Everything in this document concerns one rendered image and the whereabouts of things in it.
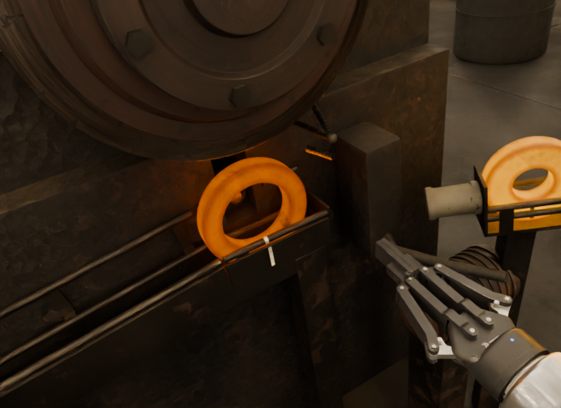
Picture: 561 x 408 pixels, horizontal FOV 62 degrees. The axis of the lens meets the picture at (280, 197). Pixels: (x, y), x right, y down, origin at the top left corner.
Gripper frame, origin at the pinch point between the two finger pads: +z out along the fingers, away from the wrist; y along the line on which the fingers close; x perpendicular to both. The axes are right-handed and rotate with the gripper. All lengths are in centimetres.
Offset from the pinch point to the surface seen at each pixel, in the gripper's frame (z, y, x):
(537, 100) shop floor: 103, 190, -83
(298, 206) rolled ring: 19.8, -3.6, -1.7
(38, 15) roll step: 20, -29, 36
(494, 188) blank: 6.3, 27.0, -4.4
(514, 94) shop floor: 116, 189, -84
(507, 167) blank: 5.7, 28.4, -0.2
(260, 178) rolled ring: 20.6, -9.0, 6.2
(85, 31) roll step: 17.4, -26.0, 34.0
